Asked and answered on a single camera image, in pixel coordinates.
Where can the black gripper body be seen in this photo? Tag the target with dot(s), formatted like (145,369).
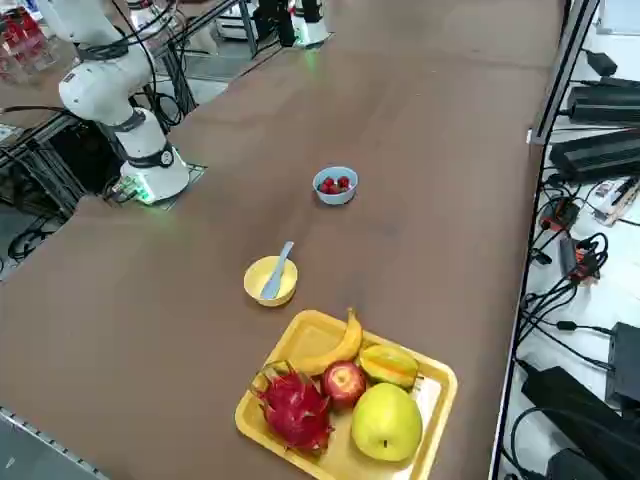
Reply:
(272,10)

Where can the light blue spoon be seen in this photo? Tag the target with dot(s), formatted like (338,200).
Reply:
(276,280)

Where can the light blue bowl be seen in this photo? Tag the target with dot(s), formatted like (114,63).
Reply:
(332,197)

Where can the yellow bowl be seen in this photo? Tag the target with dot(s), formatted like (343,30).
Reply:
(260,280)

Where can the clear rack with red boxes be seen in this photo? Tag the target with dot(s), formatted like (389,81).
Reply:
(20,40)

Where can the yellow plastic tray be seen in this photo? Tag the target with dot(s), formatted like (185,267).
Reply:
(310,335)

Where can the small black power adapter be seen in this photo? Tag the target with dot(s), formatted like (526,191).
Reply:
(602,62)

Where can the yellow banana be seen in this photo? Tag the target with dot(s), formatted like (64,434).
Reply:
(345,345)

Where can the long black ribbed power brick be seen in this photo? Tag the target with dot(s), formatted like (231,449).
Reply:
(605,102)
(595,155)

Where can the orange and black connector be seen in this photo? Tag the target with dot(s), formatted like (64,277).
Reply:
(575,260)
(560,212)

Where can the yellow starfruit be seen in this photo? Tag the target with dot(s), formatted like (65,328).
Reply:
(390,367)

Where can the red apple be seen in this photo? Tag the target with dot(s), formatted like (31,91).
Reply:
(342,385)

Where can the circuit board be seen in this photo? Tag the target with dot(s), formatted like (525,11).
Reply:
(615,200)

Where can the red dragon fruit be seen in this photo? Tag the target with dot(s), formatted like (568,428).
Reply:
(295,410)

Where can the small black inline adapter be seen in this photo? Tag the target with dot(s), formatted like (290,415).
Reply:
(566,326)

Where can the black box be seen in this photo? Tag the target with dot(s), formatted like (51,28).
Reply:
(625,360)

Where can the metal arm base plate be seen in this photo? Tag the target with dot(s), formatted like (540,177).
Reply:
(194,172)

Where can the aluminium camera post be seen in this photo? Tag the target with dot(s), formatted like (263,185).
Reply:
(560,75)

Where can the aluminium rail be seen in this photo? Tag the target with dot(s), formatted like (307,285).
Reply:
(30,435)

